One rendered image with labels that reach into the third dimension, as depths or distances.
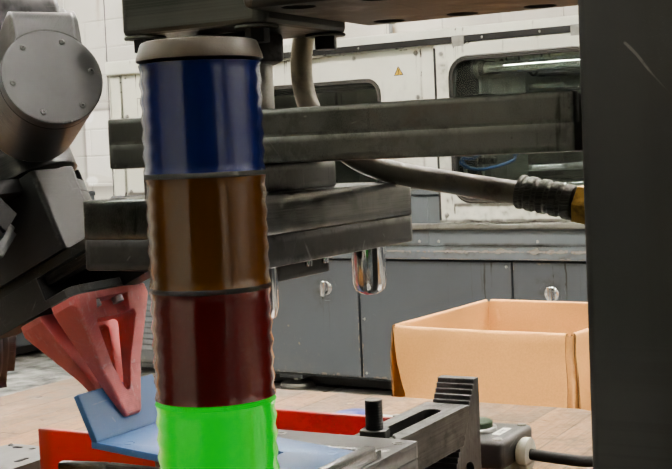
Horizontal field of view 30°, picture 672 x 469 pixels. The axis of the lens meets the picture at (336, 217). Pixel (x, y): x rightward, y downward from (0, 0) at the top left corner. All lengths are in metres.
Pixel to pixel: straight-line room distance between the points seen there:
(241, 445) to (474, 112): 0.24
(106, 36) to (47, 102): 8.82
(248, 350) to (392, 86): 5.43
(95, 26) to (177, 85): 9.22
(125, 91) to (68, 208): 6.01
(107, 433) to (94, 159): 8.87
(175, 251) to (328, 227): 0.29
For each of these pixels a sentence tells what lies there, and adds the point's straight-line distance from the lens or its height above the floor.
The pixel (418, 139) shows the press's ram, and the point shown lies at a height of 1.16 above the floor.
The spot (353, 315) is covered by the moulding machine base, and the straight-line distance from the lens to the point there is 5.94.
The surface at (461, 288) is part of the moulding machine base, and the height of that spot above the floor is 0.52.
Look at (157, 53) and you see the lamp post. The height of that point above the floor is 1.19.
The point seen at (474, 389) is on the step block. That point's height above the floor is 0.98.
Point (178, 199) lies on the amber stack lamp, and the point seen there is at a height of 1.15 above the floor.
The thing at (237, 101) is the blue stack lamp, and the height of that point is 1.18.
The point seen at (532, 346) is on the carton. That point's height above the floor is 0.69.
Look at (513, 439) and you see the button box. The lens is 1.02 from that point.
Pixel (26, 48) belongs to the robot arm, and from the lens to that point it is 0.72.
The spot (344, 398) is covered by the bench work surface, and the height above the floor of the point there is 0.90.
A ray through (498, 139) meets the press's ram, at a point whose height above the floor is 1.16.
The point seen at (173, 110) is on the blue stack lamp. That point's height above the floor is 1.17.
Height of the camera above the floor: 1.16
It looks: 3 degrees down
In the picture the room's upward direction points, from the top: 2 degrees counter-clockwise
